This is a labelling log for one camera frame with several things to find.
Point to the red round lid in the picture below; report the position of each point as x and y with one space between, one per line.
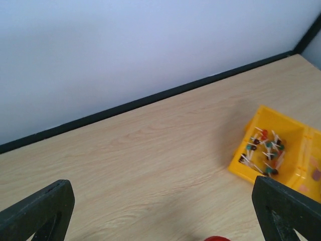
216 238

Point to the right black frame post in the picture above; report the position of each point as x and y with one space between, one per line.
308 37

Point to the yellow popsicle candy bin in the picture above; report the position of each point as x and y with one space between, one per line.
308 183

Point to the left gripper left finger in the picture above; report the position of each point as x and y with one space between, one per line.
44 215

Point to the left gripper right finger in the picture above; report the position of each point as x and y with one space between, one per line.
282 211

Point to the yellow lollipop bin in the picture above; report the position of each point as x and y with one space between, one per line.
273 146

